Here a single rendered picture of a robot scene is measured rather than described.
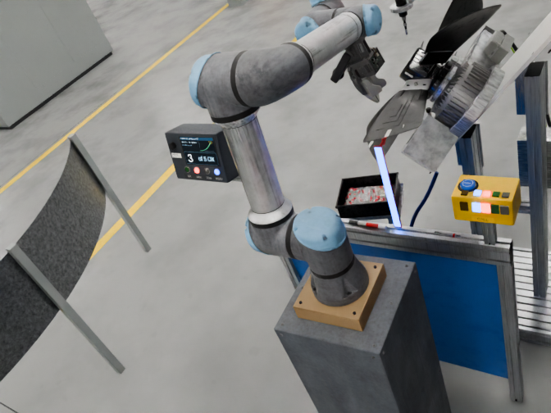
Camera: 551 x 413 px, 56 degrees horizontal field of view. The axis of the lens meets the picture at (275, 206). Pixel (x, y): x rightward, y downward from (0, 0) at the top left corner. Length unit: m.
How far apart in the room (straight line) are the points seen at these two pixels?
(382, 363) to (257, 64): 0.75
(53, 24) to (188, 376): 5.89
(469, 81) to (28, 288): 2.03
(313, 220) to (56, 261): 1.74
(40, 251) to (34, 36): 5.26
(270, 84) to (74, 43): 6.99
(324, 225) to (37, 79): 6.62
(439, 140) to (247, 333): 1.49
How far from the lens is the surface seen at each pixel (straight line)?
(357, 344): 1.32
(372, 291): 1.36
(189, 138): 1.91
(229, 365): 2.74
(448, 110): 1.84
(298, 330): 1.39
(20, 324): 2.63
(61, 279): 2.76
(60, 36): 7.86
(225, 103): 1.12
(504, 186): 1.53
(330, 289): 1.31
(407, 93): 1.80
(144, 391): 2.91
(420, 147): 1.85
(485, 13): 1.70
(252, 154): 1.18
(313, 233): 1.21
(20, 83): 7.50
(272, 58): 1.06
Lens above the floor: 2.05
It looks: 36 degrees down
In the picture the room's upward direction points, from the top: 23 degrees counter-clockwise
